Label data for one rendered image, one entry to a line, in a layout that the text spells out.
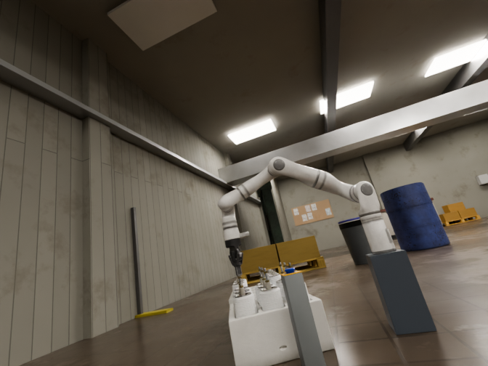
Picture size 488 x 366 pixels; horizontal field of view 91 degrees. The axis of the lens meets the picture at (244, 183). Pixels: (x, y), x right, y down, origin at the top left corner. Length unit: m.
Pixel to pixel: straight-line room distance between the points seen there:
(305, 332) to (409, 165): 11.37
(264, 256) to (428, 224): 2.36
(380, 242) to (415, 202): 3.00
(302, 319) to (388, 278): 0.42
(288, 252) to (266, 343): 2.99
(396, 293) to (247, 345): 0.63
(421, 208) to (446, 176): 8.20
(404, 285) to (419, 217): 3.00
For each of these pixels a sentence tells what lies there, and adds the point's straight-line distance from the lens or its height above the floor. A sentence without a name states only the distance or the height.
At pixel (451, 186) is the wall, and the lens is 12.32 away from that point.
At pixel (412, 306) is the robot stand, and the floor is 0.09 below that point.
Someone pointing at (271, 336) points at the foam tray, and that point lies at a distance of 1.11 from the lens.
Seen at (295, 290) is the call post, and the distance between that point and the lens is 0.97.
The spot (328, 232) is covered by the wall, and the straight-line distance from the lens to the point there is 11.26.
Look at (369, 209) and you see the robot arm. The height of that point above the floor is 0.49.
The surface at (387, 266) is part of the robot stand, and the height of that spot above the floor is 0.25.
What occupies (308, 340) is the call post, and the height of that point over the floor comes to 0.09.
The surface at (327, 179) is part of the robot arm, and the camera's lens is 1.19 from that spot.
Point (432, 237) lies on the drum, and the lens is 4.21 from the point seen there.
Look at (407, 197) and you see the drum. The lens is 4.19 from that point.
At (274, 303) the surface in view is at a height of 0.20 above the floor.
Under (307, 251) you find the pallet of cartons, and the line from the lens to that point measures 4.07.
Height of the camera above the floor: 0.41
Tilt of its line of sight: 17 degrees up
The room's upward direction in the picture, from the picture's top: 12 degrees counter-clockwise
